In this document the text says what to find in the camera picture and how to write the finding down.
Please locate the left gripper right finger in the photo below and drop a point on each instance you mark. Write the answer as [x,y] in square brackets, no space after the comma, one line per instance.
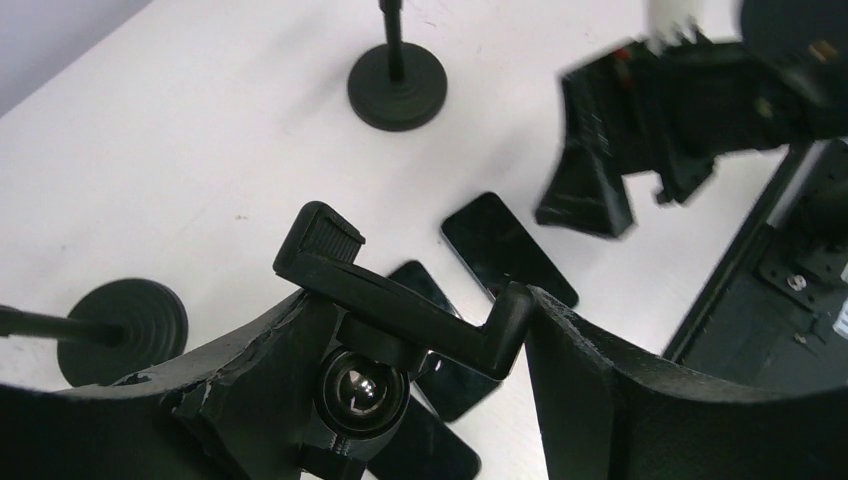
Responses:
[608,409]

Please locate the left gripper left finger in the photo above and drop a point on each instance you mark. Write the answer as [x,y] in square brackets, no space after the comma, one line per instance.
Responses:
[235,408]

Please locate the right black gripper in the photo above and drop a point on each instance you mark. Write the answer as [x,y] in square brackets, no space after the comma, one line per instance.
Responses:
[630,110]

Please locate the blue-cased phone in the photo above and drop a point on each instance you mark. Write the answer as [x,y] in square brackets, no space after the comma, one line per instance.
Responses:
[497,250]

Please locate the black phone stand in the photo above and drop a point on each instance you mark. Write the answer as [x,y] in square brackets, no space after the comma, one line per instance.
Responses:
[117,329]
[396,86]
[382,342]

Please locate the black phone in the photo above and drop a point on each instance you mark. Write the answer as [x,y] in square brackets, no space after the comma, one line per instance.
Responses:
[423,447]

